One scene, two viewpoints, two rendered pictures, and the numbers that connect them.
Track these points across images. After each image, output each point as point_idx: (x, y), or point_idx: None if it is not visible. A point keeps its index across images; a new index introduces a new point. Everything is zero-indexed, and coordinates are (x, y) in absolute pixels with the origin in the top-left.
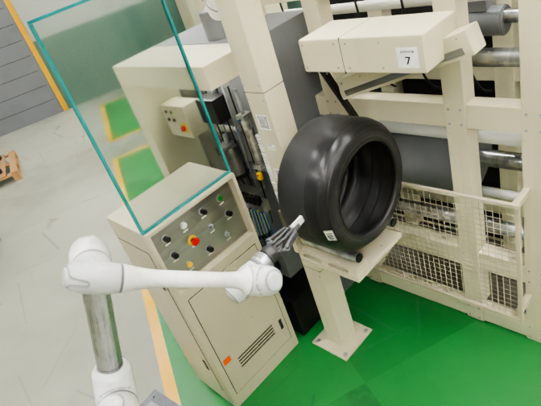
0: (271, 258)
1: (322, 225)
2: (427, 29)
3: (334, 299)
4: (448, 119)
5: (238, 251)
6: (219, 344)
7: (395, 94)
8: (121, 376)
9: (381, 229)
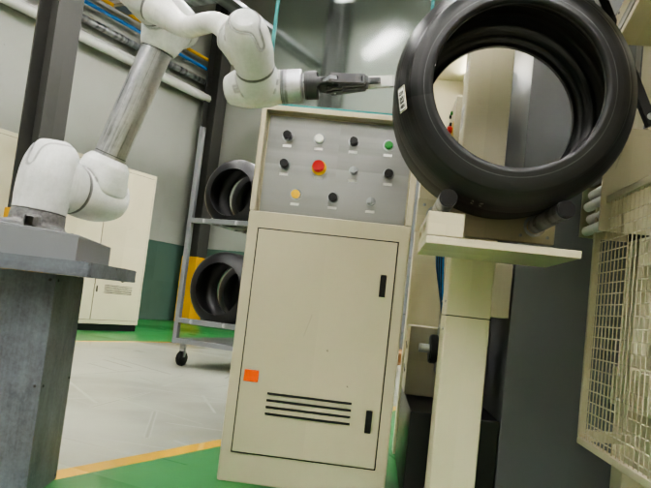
0: (304, 77)
1: (399, 79)
2: None
3: (450, 400)
4: None
5: (366, 230)
6: (256, 336)
7: None
8: (100, 160)
9: (517, 181)
